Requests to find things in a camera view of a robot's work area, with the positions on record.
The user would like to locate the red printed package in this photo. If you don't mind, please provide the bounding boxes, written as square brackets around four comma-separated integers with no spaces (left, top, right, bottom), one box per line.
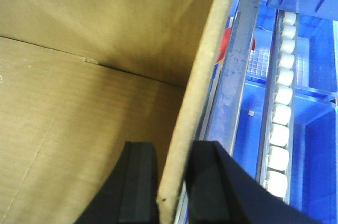
[215,16,256,66]

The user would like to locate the brown cardboard carton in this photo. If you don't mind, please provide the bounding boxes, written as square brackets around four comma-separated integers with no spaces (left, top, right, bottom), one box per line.
[1,0,233,223]

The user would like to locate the white roller track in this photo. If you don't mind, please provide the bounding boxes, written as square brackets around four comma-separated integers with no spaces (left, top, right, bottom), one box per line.
[257,10,298,203]

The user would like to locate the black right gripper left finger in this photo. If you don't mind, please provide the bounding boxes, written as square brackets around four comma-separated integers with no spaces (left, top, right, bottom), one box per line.
[75,142,159,223]

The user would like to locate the grey steel shelf rail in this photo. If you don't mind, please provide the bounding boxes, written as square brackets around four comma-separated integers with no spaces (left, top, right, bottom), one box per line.
[174,0,266,224]

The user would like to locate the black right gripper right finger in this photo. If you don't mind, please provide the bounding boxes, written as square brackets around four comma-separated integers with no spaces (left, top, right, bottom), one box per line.
[185,141,317,223]

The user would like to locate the blue bin lower shelf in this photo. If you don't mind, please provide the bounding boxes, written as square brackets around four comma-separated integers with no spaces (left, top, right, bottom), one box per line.
[233,14,337,223]

